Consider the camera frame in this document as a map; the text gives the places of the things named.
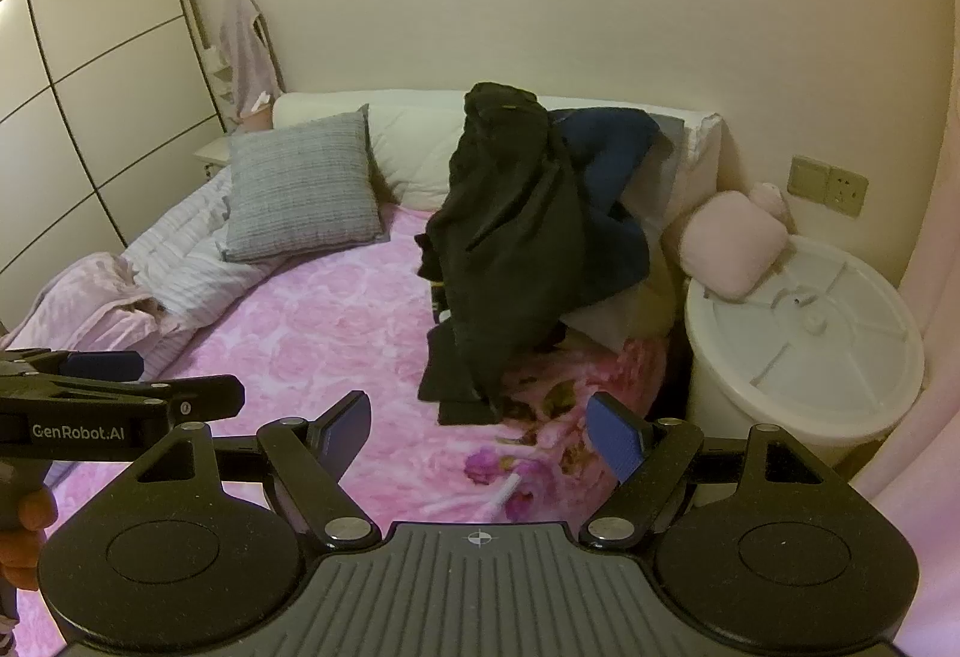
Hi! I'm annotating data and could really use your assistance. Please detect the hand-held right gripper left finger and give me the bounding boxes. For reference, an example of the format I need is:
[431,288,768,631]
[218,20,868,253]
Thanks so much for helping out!
[135,391,380,549]

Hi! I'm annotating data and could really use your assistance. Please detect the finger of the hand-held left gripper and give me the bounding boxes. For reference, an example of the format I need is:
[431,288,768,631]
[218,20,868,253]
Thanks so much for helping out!
[0,373,246,422]
[0,348,145,382]

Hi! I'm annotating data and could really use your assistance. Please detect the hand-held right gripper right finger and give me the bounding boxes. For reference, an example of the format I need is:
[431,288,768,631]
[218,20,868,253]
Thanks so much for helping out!
[583,393,826,549]

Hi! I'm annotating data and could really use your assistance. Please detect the black pants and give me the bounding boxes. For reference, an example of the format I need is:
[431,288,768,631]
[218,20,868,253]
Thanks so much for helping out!
[416,81,590,425]

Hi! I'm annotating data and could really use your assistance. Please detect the person's left hand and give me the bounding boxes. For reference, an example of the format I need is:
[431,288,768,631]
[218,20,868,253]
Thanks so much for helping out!
[0,481,59,590]

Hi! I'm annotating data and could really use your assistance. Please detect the pink floral bed sheet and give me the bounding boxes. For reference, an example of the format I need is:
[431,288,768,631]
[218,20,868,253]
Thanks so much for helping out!
[45,203,676,527]

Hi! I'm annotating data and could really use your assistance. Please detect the cream cloth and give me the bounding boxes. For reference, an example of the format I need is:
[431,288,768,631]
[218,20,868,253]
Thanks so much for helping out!
[562,252,683,350]

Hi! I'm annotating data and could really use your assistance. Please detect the striped duvet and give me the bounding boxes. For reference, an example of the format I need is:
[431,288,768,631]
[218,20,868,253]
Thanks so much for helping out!
[120,166,278,328]

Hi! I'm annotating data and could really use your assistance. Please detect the white round lidded bin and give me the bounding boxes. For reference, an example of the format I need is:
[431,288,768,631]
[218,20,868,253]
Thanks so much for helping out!
[682,233,927,478]

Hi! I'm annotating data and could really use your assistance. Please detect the grey pillow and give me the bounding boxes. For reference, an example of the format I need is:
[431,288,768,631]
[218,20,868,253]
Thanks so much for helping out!
[217,106,391,264]

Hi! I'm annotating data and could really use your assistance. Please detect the pink plush cushion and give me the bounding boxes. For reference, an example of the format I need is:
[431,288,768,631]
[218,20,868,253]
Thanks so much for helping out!
[679,181,796,302]

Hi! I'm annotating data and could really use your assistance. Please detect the white nightstand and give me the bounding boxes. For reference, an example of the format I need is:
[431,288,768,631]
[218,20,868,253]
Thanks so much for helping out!
[193,132,241,182]

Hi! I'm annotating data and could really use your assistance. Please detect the navy garment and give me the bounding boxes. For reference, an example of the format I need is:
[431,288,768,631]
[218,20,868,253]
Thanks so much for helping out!
[547,108,680,298]

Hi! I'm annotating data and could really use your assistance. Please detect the cream wardrobe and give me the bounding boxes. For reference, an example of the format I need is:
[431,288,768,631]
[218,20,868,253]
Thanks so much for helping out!
[0,0,226,298]

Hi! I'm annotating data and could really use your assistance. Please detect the white quilted pillow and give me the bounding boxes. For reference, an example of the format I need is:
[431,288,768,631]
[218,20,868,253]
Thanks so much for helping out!
[271,89,725,230]

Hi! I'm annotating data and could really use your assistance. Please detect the grey cloth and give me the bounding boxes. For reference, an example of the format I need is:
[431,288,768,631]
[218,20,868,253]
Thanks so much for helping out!
[637,113,687,193]

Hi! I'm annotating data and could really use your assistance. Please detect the pink curtain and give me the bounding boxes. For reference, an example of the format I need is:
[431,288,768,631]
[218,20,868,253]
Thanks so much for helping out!
[855,177,960,657]

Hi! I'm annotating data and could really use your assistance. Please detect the pink hanging garment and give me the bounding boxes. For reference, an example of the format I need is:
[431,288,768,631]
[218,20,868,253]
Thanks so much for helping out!
[217,0,284,118]

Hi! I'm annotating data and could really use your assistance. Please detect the wall socket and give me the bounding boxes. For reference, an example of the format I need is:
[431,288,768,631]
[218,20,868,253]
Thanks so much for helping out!
[787,154,869,217]

